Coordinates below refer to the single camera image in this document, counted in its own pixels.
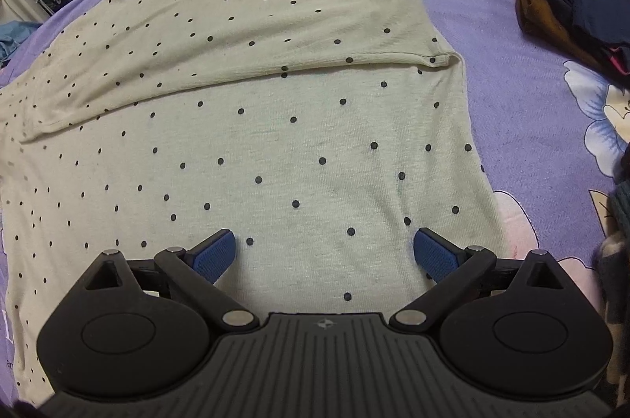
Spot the cream polka dot shirt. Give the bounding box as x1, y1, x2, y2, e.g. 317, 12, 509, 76
1, 0, 508, 403

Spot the purple floral bed sheet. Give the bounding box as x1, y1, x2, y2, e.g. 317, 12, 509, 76
0, 0, 630, 399

